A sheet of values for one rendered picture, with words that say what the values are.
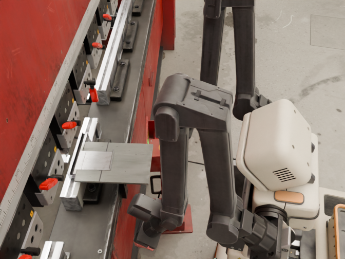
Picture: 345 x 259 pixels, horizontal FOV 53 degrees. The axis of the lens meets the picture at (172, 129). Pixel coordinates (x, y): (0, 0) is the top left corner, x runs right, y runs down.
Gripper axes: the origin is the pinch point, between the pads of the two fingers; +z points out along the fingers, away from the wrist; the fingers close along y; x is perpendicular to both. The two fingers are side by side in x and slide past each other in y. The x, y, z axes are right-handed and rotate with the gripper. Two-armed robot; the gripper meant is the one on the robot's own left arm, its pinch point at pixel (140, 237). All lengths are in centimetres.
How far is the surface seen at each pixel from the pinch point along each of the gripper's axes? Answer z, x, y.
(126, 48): 29, -36, -107
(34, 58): -35, -48, -13
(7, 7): -48, -54, -11
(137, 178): 3.2, -7.2, -20.2
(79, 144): 16.0, -31.2, -29.9
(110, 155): 9.0, -19.0, -27.0
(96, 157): 11.2, -23.2, -25.0
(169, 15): 81, -23, -237
